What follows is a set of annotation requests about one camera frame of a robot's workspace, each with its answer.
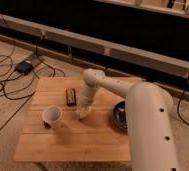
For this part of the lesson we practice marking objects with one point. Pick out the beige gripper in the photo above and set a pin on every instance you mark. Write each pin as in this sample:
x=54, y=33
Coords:
x=83, y=105

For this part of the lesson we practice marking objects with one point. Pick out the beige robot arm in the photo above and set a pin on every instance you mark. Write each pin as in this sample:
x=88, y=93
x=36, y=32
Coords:
x=147, y=108

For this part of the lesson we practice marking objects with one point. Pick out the dark chocolate bar box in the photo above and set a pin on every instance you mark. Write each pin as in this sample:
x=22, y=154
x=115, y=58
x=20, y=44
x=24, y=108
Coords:
x=70, y=97

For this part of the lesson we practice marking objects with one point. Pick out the white paper cup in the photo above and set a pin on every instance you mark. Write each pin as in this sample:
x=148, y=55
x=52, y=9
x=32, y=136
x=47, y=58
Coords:
x=52, y=115

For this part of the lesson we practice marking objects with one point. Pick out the black bowl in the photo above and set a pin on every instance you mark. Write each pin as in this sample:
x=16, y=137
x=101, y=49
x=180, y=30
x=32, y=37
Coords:
x=119, y=115

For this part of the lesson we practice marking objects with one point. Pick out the wooden table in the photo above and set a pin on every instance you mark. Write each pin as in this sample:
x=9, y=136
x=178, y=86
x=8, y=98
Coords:
x=95, y=139

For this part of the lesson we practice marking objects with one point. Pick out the blue black power box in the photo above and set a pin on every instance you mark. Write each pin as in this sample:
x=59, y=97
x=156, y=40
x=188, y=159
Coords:
x=24, y=67

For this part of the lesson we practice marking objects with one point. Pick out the long wooden beam frame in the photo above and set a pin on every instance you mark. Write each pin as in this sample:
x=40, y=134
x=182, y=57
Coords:
x=159, y=63

